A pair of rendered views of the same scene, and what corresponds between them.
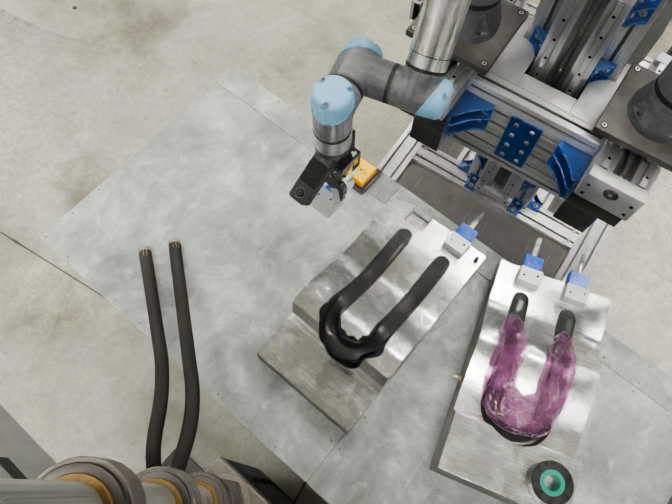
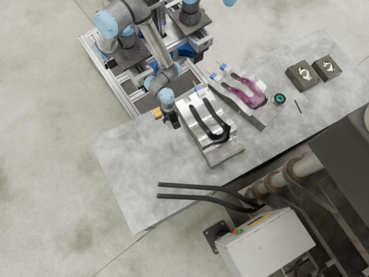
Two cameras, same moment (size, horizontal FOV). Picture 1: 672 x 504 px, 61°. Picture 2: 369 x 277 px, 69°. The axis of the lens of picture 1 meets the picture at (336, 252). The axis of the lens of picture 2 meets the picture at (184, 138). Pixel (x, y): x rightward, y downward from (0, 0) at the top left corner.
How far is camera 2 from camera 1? 0.80 m
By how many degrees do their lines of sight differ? 23
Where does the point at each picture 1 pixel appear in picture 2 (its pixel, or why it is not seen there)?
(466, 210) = not seen: hidden behind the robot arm
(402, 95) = (172, 76)
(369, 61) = (157, 79)
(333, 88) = (166, 93)
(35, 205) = (71, 268)
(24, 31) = not seen: outside the picture
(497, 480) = (273, 112)
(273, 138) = (129, 136)
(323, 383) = (228, 149)
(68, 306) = (128, 263)
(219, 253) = (167, 170)
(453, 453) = (263, 120)
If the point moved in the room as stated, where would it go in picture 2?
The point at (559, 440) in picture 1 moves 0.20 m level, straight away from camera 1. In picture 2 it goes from (267, 93) to (269, 68)
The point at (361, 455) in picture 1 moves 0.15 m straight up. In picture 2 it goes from (251, 149) to (257, 142)
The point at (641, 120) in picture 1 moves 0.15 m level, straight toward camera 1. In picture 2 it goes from (191, 22) to (201, 39)
